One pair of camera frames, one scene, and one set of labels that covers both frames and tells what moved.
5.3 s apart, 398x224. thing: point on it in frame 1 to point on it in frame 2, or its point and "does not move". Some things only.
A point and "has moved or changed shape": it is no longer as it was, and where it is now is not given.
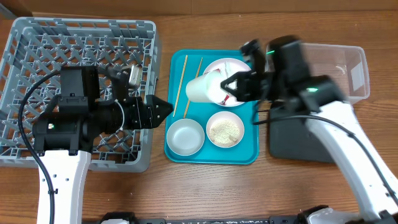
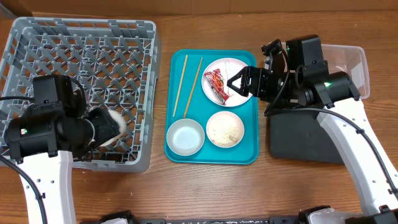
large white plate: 227,67 does not move
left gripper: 138,121 to 108,127
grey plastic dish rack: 32,47 does not move
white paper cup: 206,88 has moved or changed shape
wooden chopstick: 180,86 does not move
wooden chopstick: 196,76 does not move
